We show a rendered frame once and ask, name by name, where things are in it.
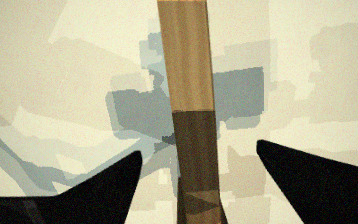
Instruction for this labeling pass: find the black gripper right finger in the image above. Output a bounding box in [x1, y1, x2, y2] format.
[256, 139, 358, 224]

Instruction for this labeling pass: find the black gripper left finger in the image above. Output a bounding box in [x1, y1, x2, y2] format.
[0, 151, 142, 224]

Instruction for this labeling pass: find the brown wooden plank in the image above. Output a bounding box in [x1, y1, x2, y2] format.
[157, 0, 221, 224]

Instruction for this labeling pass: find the brown wooden post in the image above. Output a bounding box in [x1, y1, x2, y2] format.
[177, 177, 228, 224]

